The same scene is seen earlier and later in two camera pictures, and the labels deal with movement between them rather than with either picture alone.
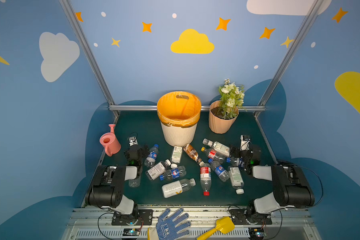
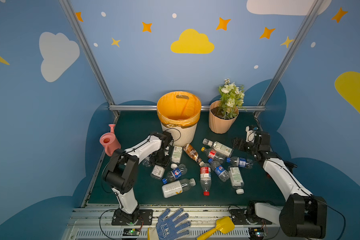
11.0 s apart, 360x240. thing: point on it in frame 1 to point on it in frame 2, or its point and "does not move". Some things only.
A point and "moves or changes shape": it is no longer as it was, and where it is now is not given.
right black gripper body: (242, 152) to (241, 144)
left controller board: (131, 232) does not move
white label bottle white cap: (157, 169) moves or changes shape
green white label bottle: (177, 152) does not move
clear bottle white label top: (217, 147) does not move
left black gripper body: (134, 150) to (161, 160)
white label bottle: (237, 179) does not move
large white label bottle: (177, 187) does not move
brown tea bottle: (193, 153) does not move
